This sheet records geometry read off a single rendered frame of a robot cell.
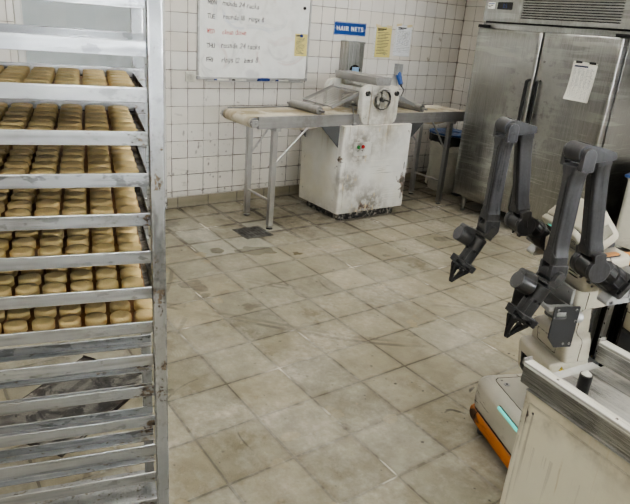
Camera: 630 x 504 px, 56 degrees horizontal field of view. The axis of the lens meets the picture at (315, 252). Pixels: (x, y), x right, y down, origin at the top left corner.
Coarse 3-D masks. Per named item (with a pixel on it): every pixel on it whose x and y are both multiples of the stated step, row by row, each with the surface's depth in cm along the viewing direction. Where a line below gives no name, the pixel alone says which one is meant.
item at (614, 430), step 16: (528, 368) 152; (544, 368) 151; (528, 384) 153; (544, 384) 148; (560, 384) 144; (560, 400) 144; (576, 400) 140; (592, 400) 139; (576, 416) 141; (592, 416) 137; (608, 416) 133; (592, 432) 137; (608, 432) 133; (624, 432) 130; (624, 448) 130
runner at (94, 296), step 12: (120, 288) 137; (132, 288) 137; (144, 288) 138; (0, 300) 128; (12, 300) 129; (24, 300) 130; (36, 300) 131; (48, 300) 132; (60, 300) 133; (72, 300) 134; (84, 300) 135; (96, 300) 136; (108, 300) 137; (120, 300) 138
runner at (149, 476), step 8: (152, 472) 158; (104, 480) 154; (112, 480) 155; (120, 480) 156; (128, 480) 156; (136, 480) 157; (144, 480) 158; (152, 480) 159; (56, 488) 150; (64, 488) 151; (72, 488) 152; (80, 488) 152; (88, 488) 153; (96, 488) 154; (104, 488) 155; (112, 488) 156; (16, 496) 147; (24, 496) 148; (32, 496) 148; (40, 496) 149; (48, 496) 150; (56, 496) 151; (64, 496) 152
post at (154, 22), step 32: (160, 0) 115; (160, 32) 117; (160, 64) 119; (160, 96) 121; (160, 128) 124; (160, 160) 126; (160, 192) 128; (160, 224) 131; (160, 256) 134; (160, 288) 137; (160, 320) 139; (160, 352) 143; (160, 384) 146; (160, 416) 149; (160, 448) 153; (160, 480) 156
